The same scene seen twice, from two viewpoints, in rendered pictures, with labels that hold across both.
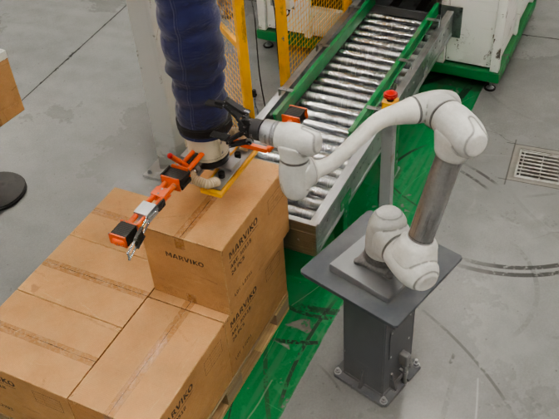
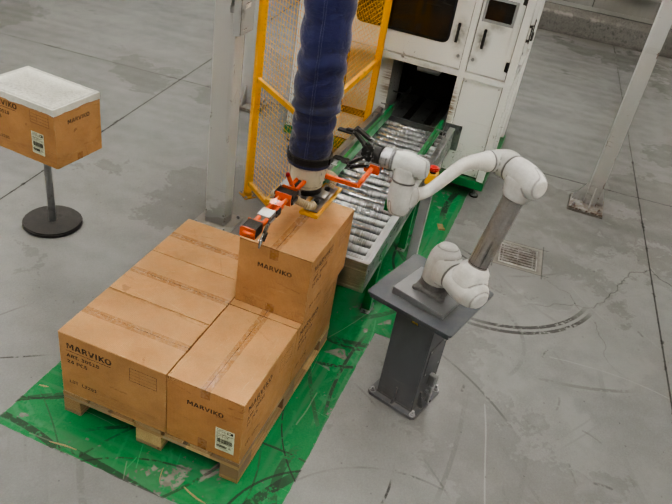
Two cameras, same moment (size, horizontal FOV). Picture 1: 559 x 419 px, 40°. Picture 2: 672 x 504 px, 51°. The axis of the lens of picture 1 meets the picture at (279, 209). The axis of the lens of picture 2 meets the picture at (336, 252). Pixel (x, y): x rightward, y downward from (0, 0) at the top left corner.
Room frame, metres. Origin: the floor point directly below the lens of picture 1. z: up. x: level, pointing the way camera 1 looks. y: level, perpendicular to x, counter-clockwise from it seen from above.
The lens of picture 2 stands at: (-0.48, 0.79, 2.90)
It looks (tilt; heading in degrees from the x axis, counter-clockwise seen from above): 34 degrees down; 347
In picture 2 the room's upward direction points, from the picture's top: 10 degrees clockwise
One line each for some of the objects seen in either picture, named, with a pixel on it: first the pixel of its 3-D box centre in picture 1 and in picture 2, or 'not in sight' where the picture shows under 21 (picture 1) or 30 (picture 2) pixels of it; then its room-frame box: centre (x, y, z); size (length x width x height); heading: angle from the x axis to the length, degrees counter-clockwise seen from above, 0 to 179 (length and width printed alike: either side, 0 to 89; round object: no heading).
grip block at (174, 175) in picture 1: (175, 177); (286, 195); (2.39, 0.40, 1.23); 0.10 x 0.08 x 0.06; 61
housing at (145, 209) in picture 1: (145, 212); (266, 216); (2.20, 0.50, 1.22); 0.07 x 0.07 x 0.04; 61
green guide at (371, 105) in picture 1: (404, 66); (422, 160); (4.10, -0.83, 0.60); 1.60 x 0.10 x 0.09; 151
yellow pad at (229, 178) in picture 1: (230, 166); (321, 197); (2.56, 0.19, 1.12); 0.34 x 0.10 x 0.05; 151
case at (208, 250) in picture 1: (220, 228); (295, 253); (2.60, 0.28, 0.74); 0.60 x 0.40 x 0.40; 151
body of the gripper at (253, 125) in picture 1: (251, 128); (372, 153); (2.19, 0.08, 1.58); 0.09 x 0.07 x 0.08; 61
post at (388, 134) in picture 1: (387, 179); (415, 240); (3.15, -0.58, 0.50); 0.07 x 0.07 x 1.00; 61
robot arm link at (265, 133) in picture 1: (269, 132); (388, 158); (2.16, 0.01, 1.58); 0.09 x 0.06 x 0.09; 151
